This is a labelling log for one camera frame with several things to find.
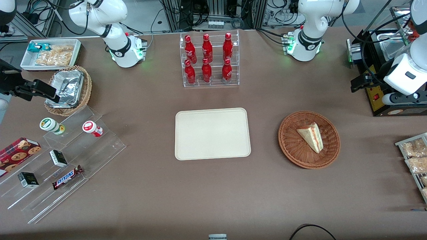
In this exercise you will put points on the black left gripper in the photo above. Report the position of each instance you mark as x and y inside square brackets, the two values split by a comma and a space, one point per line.
[376, 77]

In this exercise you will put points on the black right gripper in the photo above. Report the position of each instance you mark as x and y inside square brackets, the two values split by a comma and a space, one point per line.
[9, 82]

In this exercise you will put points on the triangle sandwich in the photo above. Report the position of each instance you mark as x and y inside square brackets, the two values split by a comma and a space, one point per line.
[312, 136]

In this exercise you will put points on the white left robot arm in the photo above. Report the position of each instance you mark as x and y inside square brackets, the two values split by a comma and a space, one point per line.
[308, 36]

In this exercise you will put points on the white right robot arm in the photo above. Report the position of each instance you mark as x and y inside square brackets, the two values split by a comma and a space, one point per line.
[116, 50]

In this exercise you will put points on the tan wicker basket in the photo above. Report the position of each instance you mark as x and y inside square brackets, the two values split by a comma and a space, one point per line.
[87, 90]

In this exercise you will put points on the tray of packaged snacks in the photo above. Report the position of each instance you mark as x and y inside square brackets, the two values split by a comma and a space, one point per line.
[400, 144]

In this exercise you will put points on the round brown wicker basket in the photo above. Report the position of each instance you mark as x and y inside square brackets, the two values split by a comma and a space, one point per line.
[293, 146]

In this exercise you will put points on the cream plastic tray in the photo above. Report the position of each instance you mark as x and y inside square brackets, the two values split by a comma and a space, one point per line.
[200, 133]

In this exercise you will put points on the black countertop appliance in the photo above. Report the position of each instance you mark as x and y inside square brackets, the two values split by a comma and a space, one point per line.
[378, 103]

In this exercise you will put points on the white rectangular snack bin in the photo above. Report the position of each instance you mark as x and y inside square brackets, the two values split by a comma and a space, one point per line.
[27, 61]

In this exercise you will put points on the aluminium foil container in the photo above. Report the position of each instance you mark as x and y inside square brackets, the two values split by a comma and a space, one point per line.
[68, 86]

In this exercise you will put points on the green lid drink cup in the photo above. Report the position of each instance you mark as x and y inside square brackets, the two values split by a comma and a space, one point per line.
[50, 124]

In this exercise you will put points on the clear bag of crackers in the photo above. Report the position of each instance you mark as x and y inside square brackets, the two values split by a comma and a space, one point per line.
[55, 56]

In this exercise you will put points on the teal snack packet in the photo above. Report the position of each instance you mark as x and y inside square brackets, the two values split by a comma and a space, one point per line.
[36, 47]

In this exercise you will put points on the red cookie box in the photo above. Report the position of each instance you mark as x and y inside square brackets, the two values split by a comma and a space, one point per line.
[16, 153]

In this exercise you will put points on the red lid drink cup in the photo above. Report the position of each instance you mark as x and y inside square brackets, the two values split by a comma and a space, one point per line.
[91, 128]

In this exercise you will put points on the small black carton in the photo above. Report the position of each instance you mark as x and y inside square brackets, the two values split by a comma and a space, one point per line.
[58, 158]
[28, 180]

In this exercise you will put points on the clear acrylic stepped display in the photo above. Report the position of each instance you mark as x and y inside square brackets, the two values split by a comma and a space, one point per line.
[96, 150]

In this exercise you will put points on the clear bag of snacks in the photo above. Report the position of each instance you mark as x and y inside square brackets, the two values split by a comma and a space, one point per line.
[413, 147]
[417, 165]
[424, 193]
[424, 180]

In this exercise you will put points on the snickers chocolate bar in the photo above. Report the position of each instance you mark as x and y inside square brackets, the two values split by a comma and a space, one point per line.
[66, 177]

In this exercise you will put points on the red cola bottle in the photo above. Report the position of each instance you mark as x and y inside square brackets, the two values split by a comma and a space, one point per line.
[189, 48]
[207, 48]
[227, 72]
[228, 47]
[189, 73]
[206, 72]

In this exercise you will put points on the clear acrylic bottle rack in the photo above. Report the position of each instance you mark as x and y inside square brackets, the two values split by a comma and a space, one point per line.
[215, 78]

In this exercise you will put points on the white power strip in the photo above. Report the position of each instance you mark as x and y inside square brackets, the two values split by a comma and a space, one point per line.
[216, 24]

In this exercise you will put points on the small grey device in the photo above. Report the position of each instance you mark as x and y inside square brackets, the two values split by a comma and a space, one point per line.
[217, 237]

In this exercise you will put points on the aluminium frame post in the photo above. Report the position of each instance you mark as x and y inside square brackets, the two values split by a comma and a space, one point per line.
[258, 13]
[171, 15]

